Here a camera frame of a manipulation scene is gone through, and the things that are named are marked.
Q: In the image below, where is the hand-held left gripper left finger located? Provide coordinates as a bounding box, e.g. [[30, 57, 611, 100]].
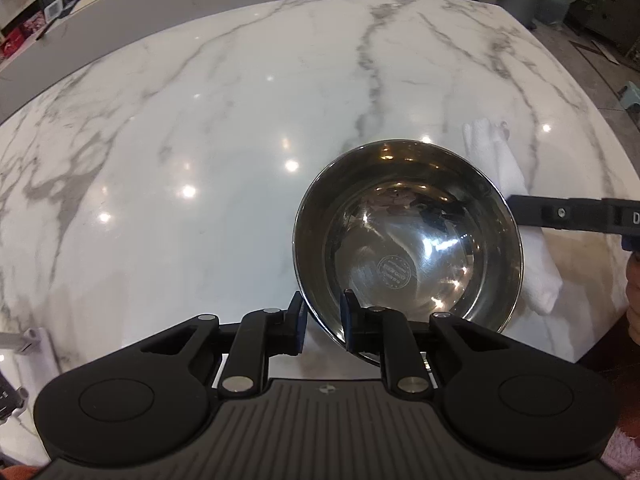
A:
[[125, 291, 307, 395]]

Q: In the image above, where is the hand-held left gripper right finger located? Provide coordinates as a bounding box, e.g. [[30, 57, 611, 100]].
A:
[[339, 288, 521, 395]]

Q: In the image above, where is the white cloth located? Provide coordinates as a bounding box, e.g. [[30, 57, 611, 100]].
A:
[[462, 117, 563, 316]]

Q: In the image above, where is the blue steel-lined bowl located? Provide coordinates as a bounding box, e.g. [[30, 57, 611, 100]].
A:
[[291, 141, 524, 366]]

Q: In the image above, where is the person's right hand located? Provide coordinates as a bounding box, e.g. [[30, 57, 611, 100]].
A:
[[625, 255, 640, 346]]

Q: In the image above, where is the orange-red clothing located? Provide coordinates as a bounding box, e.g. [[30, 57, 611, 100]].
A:
[[0, 340, 640, 480]]

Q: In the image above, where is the dark perforated planter box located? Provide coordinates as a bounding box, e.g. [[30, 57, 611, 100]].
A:
[[570, 0, 640, 57]]

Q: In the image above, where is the pink fuzzy cloth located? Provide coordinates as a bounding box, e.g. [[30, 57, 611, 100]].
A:
[[597, 420, 640, 480]]

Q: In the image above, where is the white phone stand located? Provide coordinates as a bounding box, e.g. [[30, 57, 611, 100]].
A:
[[0, 327, 57, 423]]

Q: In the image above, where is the black pen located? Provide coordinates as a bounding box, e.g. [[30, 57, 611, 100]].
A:
[[35, 15, 76, 42]]

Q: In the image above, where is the red box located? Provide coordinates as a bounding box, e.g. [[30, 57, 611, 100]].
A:
[[0, 25, 32, 59]]

